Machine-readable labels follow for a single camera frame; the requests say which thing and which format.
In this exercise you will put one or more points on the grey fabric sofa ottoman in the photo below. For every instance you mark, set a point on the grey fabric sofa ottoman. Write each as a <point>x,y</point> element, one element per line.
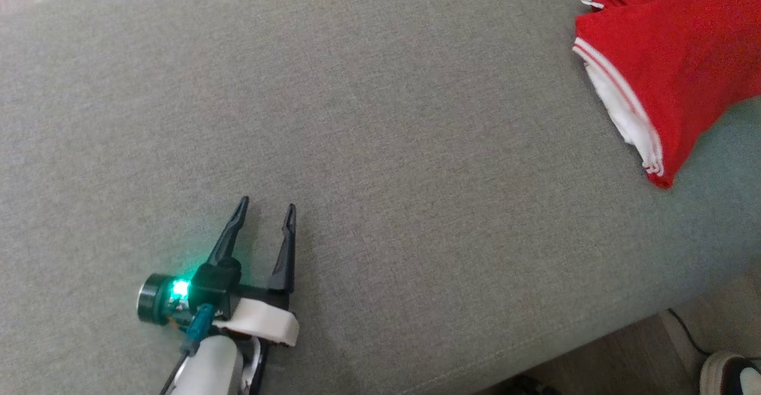
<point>416,145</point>

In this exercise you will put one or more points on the white shoe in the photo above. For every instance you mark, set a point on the white shoe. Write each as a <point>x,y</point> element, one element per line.
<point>728,377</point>

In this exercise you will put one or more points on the red white-sleeved jersey shirt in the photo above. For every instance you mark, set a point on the red white-sleeved jersey shirt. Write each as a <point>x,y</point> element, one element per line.
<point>684,56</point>

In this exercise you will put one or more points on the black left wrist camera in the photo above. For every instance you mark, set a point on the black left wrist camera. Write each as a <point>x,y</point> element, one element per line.
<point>214,285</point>

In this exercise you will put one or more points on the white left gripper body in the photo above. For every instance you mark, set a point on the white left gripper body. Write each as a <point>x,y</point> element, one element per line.
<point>267,320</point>

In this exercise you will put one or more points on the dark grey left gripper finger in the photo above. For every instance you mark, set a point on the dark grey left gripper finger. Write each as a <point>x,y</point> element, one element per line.
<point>229,237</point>
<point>287,258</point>

